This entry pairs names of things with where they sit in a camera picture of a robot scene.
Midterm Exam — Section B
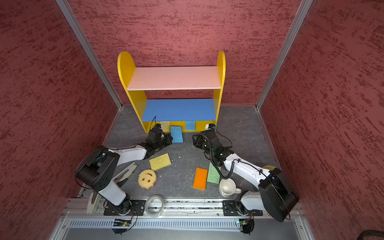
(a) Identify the pink upper shelf board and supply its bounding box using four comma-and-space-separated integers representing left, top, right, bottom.
127, 66, 226, 91

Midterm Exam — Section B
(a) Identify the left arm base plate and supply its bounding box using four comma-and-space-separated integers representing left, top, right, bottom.
104, 200, 146, 217

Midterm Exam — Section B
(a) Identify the light green sponge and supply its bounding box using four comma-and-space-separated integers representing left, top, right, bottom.
207, 163, 221, 184

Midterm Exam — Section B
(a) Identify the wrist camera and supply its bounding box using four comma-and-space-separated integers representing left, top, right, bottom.
153, 123, 163, 130
205, 123, 217, 130

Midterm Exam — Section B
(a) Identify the orange sponge centre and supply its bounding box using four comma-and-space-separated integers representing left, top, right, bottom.
193, 168, 208, 191

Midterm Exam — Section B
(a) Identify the clear tape roll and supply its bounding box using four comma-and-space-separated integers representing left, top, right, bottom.
145, 195, 165, 218

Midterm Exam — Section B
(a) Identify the yellow shelf unit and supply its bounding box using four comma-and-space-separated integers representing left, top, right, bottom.
117, 51, 226, 133

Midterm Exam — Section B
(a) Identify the yellow cup with pens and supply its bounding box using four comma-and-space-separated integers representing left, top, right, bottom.
263, 166, 276, 173

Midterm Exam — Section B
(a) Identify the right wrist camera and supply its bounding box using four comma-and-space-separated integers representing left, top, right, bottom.
205, 123, 217, 130

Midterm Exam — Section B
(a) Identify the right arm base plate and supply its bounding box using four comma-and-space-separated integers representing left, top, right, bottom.
222, 200, 263, 217

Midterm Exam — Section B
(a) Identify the aluminium rail front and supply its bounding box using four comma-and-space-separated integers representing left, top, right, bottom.
61, 197, 304, 219

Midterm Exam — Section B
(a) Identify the blue lower shelf board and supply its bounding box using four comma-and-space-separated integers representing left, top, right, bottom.
142, 99, 216, 122

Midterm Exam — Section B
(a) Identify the beige stapler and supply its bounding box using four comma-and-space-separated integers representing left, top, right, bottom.
87, 163, 137, 215

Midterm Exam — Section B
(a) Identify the yellow smiley face sponge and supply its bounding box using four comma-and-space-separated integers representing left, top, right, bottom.
138, 170, 157, 190

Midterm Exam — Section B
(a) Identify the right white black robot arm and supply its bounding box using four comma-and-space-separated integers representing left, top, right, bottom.
192, 129, 300, 222

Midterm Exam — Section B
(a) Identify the white ceramic mug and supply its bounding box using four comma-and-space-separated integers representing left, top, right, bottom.
219, 179, 242, 198

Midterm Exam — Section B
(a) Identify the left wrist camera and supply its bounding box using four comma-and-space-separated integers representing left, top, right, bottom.
153, 123, 163, 130

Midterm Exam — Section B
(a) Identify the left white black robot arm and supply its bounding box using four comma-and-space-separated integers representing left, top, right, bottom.
75, 124, 173, 212

